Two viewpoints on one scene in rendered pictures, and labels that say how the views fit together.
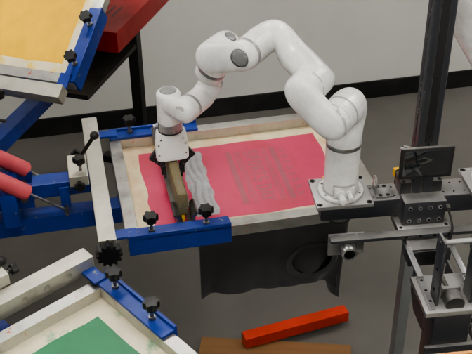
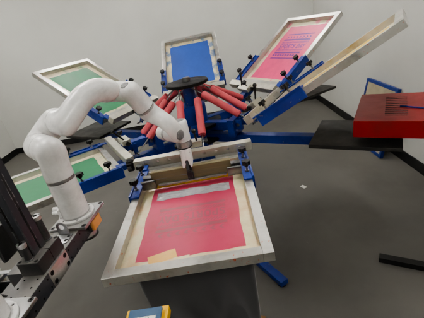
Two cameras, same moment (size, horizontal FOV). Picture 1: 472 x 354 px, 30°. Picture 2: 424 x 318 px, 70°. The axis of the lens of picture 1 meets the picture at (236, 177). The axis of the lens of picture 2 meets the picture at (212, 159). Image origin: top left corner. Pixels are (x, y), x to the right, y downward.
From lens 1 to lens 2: 3.10 m
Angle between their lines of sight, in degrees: 87
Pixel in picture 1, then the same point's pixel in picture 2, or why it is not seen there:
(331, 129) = not seen: hidden behind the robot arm
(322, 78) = (47, 117)
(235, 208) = (158, 206)
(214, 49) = not seen: hidden behind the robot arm
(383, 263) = not seen: outside the picture
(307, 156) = (206, 241)
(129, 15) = (390, 119)
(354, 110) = (28, 146)
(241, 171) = (198, 207)
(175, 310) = (294, 302)
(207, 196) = (175, 195)
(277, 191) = (167, 224)
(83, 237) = (361, 250)
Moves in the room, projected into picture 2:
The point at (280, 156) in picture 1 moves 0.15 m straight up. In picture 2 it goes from (212, 225) to (205, 194)
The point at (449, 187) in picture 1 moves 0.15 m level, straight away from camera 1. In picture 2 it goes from (24, 286) to (58, 301)
